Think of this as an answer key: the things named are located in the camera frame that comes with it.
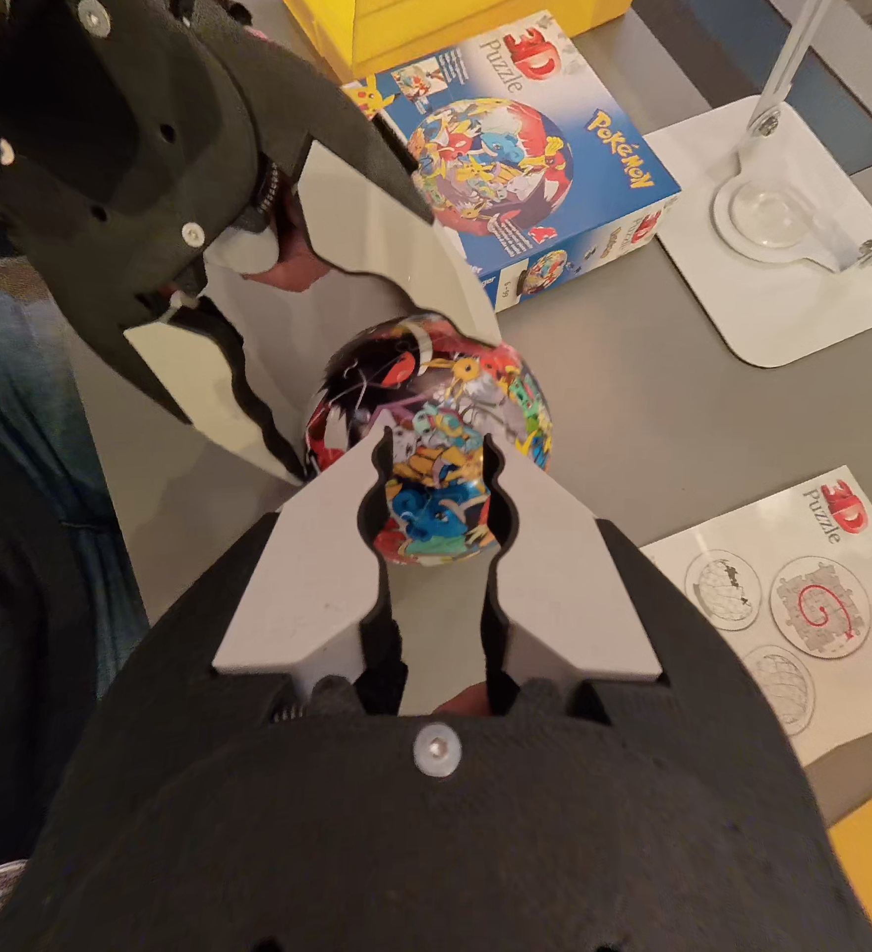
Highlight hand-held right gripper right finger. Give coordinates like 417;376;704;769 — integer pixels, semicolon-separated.
480;433;667;716

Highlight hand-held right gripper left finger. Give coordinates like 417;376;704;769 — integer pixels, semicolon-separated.
211;426;410;716

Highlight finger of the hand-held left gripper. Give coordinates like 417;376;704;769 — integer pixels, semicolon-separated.
123;294;310;486
293;140;504;347

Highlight colourful puzzle ball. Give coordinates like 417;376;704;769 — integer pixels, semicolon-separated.
303;314;554;568

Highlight blue puzzle box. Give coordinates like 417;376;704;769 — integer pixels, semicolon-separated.
341;9;684;312

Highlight person's left hand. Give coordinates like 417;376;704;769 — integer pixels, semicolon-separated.
244;195;334;294

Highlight person's right hand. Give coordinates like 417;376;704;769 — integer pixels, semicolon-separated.
434;683;492;716

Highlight person's blue jeans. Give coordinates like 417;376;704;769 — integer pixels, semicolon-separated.
0;256;150;700

